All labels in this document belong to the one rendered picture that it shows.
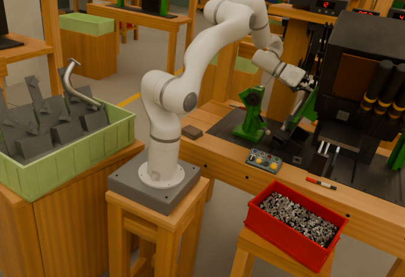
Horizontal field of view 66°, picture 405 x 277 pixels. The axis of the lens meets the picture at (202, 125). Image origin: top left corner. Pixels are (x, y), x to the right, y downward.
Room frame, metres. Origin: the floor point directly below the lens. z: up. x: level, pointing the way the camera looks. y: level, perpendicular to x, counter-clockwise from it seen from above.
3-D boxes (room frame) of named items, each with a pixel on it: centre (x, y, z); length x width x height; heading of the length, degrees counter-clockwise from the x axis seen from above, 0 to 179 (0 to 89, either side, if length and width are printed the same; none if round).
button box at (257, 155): (1.23, -0.31, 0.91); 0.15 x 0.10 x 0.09; 65
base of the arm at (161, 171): (1.04, 0.14, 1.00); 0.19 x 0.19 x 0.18
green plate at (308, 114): (1.39, -0.51, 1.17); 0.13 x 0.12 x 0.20; 65
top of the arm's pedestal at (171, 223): (1.04, 0.14, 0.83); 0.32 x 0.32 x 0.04; 68
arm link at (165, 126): (1.06, 0.16, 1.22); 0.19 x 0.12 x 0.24; 52
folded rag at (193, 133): (1.41, 0.05, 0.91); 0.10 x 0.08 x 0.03; 55
